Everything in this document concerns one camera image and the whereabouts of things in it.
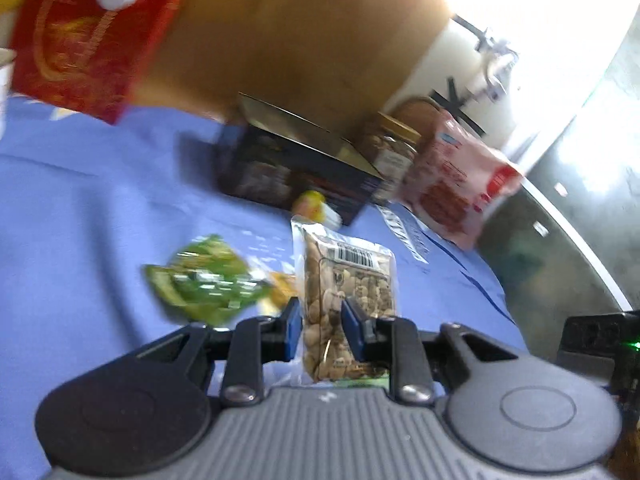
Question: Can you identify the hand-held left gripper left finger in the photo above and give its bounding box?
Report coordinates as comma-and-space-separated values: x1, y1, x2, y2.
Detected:
135, 297, 304, 407

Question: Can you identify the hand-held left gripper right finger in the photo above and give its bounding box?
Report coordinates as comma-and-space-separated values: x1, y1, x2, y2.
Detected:
341, 297, 519, 406

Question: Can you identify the clear nut packet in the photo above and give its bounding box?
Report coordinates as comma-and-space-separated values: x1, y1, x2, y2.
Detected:
291, 215, 401, 386

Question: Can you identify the green snack packet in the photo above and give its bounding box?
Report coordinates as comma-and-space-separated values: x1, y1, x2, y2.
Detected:
145, 234, 271, 326

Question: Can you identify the yellow green candy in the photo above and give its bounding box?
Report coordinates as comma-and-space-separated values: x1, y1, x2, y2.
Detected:
292, 189, 343, 228

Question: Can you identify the black tin box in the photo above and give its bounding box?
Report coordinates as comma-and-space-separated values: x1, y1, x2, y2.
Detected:
215, 92, 386, 226

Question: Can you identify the pink snack bag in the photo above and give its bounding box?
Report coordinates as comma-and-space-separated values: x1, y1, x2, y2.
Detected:
395, 110, 526, 251

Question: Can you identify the clear jar of nuts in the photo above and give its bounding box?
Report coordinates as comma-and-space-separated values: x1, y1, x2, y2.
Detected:
357, 112, 423, 201

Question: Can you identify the wooden cutting board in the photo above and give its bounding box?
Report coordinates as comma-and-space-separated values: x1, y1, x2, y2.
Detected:
390, 96, 446, 126

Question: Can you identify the blue printed tablecloth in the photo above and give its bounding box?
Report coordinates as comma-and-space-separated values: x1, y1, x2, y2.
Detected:
0, 95, 531, 480

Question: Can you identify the black tape cross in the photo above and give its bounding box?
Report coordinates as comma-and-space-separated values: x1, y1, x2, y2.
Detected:
432, 77, 488, 136

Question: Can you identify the white power strip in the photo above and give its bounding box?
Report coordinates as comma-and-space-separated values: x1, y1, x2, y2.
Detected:
472, 35, 521, 101

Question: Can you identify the brown wooden panel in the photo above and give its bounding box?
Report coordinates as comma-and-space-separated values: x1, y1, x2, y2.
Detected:
130, 0, 456, 131

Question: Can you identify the red gift box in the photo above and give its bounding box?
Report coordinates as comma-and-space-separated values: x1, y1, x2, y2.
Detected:
9, 0, 195, 126

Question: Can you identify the white enamel mug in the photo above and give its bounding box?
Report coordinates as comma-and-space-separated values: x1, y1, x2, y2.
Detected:
0, 49, 18, 141

